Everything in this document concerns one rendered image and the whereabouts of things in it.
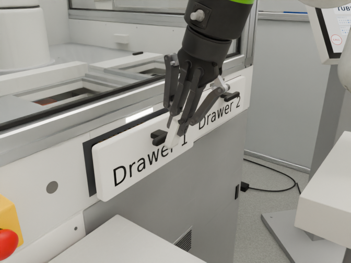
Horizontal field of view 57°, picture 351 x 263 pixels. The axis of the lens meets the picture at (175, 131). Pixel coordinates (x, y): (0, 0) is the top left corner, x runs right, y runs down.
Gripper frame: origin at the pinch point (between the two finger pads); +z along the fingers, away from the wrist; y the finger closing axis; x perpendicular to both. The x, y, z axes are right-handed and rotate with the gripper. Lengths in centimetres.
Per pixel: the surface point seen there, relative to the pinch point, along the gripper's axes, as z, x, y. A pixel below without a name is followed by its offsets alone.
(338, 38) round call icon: -12, 80, 6
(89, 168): 7.6, -14.0, -6.8
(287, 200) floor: 90, 126, 23
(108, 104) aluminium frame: -2.6, -8.4, -10.2
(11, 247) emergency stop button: 5.4, -32.4, 0.2
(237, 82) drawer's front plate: 2.8, 40.6, -6.8
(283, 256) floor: 85, 80, 36
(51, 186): 7.3, -21.7, -6.8
